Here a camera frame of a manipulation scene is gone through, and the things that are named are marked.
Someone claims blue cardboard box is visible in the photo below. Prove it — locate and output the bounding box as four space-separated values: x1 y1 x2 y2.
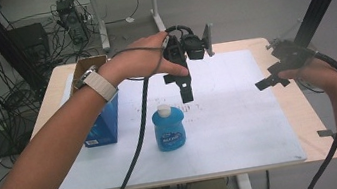
64 52 127 150

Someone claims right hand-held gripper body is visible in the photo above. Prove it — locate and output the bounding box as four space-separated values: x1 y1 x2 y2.
263 31 320 74

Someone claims thick black left gripper cable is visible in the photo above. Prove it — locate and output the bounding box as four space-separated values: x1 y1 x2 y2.
95 76 166 189

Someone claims black box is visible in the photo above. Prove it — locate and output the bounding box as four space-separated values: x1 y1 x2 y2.
6 21 53 65

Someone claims thin grey cable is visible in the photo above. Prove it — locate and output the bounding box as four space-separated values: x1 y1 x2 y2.
107 35 176 84

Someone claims desk with white legs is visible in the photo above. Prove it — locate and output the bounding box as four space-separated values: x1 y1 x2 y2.
67 0 197 57

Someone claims person's right hand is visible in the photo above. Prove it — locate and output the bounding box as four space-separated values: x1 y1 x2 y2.
275 54 337 101

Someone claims white table leg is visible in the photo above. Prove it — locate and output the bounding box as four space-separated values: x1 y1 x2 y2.
235 172 254 189

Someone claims blue bottle with white cap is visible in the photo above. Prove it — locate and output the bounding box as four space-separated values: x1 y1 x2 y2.
149 101 190 154

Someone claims wristwatch with beige band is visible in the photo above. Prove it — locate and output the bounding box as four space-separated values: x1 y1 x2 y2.
71 61 121 107

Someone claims person's left hand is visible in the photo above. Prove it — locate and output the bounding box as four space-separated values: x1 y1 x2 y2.
93 28 191 91

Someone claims black floor mat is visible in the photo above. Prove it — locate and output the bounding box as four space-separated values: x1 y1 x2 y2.
0 113 43 159

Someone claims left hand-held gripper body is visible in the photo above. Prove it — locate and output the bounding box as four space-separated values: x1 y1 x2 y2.
158 19 222 87

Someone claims white paper sheet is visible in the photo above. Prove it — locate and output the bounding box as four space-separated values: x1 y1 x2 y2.
37 41 308 189

